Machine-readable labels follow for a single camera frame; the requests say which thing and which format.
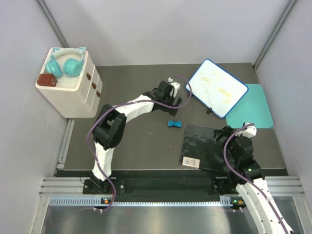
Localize blue whiteboard eraser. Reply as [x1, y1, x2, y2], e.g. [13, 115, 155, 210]
[167, 120, 182, 128]

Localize blue framed whiteboard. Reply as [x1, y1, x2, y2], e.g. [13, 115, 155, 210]
[186, 59, 249, 118]

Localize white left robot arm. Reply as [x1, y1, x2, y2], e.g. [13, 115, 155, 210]
[88, 79, 182, 194]

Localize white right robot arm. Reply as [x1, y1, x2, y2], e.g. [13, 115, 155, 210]
[214, 123, 294, 234]

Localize black glossy sheet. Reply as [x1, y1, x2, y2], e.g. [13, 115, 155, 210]
[179, 124, 230, 175]

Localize teal mat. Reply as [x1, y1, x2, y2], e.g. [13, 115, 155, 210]
[226, 84, 273, 129]

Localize white drawer cabinet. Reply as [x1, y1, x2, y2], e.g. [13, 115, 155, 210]
[35, 48, 102, 118]

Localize teal cat ear headphones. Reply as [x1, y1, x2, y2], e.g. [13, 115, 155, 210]
[45, 46, 86, 78]

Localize brown leather pouch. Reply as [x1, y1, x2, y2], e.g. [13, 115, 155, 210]
[37, 73, 58, 87]

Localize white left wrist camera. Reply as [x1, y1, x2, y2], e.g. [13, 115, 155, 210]
[168, 78, 181, 98]

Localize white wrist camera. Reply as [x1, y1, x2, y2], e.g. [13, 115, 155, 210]
[240, 122, 257, 138]
[168, 78, 181, 98]

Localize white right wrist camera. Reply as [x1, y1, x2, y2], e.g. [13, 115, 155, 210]
[240, 122, 257, 138]

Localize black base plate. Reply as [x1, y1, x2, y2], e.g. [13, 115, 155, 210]
[82, 176, 242, 195]

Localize grey slotted cable duct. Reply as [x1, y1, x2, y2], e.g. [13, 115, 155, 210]
[48, 196, 244, 207]

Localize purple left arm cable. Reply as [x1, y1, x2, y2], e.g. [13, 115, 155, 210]
[86, 75, 193, 212]

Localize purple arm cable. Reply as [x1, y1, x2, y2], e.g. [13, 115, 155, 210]
[86, 75, 193, 212]
[223, 123, 291, 234]

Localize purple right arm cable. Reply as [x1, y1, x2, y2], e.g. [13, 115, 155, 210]
[223, 123, 291, 234]

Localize aluminium frame rail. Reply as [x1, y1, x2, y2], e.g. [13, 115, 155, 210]
[39, 177, 88, 196]

